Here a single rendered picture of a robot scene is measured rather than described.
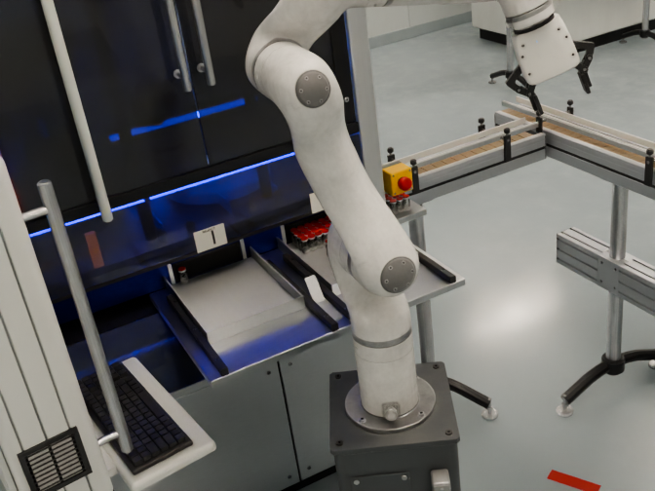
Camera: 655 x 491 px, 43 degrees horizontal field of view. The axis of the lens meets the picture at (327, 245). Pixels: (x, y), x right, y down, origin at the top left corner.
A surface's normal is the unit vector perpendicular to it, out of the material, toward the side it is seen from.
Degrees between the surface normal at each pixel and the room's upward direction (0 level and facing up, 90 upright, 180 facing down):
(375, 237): 65
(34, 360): 90
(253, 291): 0
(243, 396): 90
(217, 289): 0
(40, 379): 90
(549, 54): 87
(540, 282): 0
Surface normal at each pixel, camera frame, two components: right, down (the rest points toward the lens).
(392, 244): 0.32, -0.10
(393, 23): 0.46, 0.36
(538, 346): -0.13, -0.87
